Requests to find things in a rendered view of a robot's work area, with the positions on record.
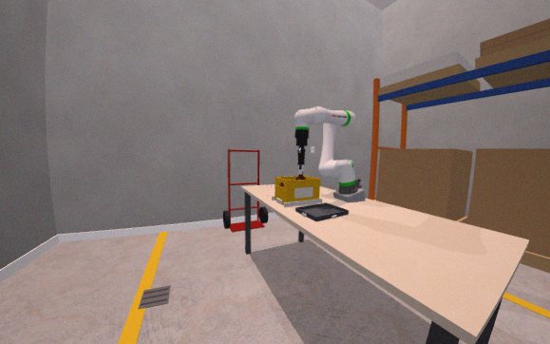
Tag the yellow divided crate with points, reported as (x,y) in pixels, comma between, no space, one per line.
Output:
(296,190)

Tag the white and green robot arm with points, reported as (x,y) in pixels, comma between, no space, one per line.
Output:
(328,167)

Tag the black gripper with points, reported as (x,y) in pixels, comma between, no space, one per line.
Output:
(301,142)

